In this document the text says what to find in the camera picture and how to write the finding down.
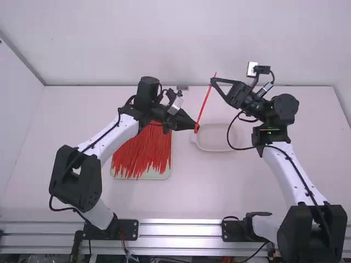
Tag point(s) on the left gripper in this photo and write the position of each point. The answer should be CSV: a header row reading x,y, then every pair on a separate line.
x,y
164,119

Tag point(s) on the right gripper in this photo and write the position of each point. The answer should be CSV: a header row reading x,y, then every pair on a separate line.
x,y
244,96

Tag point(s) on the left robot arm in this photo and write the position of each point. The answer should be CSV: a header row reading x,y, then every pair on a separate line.
x,y
109,137

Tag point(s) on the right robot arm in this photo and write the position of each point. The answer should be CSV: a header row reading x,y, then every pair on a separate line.
x,y
288,164

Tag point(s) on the white dish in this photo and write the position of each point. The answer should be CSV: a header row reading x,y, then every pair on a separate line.
x,y
214,137

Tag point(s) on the pale tray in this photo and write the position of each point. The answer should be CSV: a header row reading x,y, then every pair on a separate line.
x,y
153,177

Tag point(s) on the silver rails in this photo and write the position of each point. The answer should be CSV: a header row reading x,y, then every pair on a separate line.
x,y
178,233

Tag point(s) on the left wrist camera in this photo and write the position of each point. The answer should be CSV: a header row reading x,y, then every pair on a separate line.
x,y
175,107

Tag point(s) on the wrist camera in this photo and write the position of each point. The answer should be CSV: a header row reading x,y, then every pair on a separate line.
x,y
175,107
251,69

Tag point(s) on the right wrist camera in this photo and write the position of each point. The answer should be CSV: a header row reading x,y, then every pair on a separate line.
x,y
251,69

